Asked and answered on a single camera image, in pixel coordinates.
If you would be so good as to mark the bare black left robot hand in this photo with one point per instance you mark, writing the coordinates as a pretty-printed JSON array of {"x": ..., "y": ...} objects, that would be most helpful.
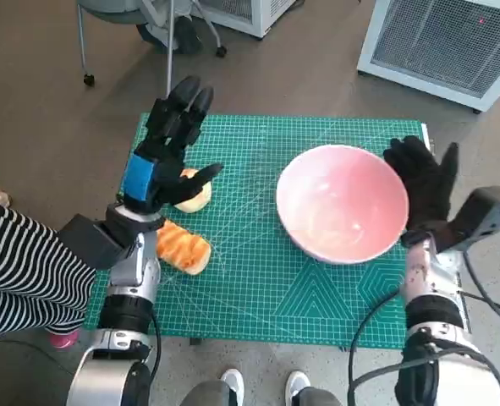
[{"x": 165, "y": 169}]

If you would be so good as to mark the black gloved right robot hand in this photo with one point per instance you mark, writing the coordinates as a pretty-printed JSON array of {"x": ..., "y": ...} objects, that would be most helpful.
[{"x": 425, "y": 190}]

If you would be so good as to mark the pale round toy bread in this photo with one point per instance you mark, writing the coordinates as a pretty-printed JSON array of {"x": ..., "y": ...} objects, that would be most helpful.
[{"x": 194, "y": 203}]

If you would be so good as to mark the pink bowl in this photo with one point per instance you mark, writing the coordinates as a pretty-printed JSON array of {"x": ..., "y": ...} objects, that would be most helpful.
[{"x": 342, "y": 203}]

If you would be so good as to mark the orange striped toy bread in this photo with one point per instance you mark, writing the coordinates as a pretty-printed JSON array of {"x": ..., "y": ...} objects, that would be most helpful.
[{"x": 186, "y": 254}]

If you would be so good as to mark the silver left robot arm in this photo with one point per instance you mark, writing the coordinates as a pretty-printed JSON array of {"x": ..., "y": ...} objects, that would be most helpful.
[{"x": 135, "y": 270}]

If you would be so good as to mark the person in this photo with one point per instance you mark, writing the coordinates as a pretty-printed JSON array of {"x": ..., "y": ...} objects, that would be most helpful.
[
  {"x": 21, "y": 262},
  {"x": 232, "y": 380},
  {"x": 188, "y": 38}
]

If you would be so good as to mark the large white mesh cabinet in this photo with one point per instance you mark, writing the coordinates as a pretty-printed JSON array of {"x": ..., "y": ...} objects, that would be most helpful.
[{"x": 435, "y": 46}]

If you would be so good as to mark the green cutting mat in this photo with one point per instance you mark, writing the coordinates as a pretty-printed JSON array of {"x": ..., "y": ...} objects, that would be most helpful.
[{"x": 254, "y": 296}]

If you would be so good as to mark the grey chair with casters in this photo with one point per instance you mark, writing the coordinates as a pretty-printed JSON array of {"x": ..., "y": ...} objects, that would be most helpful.
[{"x": 114, "y": 14}]

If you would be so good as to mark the small white mesh cabinet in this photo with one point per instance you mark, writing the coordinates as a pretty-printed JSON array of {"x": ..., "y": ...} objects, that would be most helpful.
[{"x": 258, "y": 17}]

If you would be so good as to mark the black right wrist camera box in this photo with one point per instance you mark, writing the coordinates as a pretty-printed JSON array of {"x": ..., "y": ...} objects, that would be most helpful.
[{"x": 482, "y": 215}]

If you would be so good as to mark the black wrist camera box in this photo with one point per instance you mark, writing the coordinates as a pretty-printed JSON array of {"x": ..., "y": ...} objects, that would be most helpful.
[
  {"x": 89, "y": 241},
  {"x": 482, "y": 215}
]

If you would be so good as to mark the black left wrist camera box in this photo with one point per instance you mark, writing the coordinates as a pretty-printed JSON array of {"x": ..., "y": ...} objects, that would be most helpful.
[{"x": 89, "y": 241}]

